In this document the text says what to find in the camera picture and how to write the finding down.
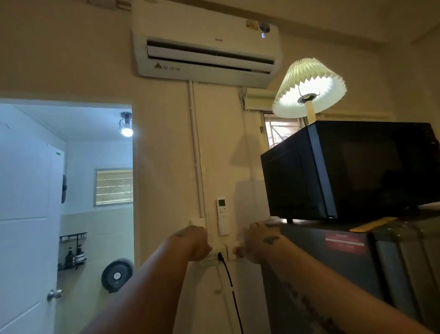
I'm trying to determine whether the person's left hand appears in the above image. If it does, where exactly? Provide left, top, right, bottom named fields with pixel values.
left=173, top=225, right=213, bottom=262

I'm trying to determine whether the person's right hand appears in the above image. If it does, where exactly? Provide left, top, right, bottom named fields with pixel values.
left=236, top=220, right=283, bottom=265

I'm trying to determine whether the white remote control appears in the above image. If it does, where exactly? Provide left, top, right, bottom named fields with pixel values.
left=215, top=196, right=229, bottom=224

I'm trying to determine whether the white wall air conditioner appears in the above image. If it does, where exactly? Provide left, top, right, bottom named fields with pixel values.
left=132, top=0, right=284, bottom=89

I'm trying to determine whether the person's right forearm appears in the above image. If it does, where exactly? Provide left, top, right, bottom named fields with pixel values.
left=260, top=236, right=435, bottom=334

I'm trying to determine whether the person's left forearm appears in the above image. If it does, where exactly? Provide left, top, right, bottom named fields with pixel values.
left=80, top=235, right=193, bottom=334

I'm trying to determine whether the black round paper dispenser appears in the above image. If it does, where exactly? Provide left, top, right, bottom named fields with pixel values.
left=101, top=257, right=135, bottom=294

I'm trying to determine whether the grey refrigerator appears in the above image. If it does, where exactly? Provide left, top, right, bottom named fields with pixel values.
left=261, top=203, right=440, bottom=334

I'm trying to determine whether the louvered bathroom window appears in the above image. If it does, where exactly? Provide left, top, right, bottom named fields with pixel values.
left=93, top=167, right=134, bottom=208

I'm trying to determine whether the window with metal grille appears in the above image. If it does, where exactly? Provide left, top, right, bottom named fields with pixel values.
left=259, top=111, right=307, bottom=150

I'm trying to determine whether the yellow flat stick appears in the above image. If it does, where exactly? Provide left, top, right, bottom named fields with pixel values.
left=349, top=216, right=399, bottom=234

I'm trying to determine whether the black microwave oven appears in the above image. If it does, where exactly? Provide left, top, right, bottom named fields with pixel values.
left=260, top=120, right=440, bottom=223

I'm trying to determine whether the black caged ceiling lamp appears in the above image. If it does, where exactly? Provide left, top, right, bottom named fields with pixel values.
left=118, top=111, right=134, bottom=138

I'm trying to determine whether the cream roller blind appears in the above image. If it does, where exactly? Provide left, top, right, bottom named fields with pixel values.
left=240, top=87, right=394, bottom=122

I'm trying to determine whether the pleated white table lamp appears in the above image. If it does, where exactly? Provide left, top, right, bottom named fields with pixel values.
left=272, top=57, right=347, bottom=125

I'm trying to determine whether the white door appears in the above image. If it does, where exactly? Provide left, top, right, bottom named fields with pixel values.
left=0, top=103, right=66, bottom=334

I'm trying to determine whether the black power cable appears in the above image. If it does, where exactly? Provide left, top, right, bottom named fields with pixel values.
left=217, top=252, right=245, bottom=334

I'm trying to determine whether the black bathroom shelf with bottles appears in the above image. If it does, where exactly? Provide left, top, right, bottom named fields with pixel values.
left=57, top=232, right=88, bottom=272

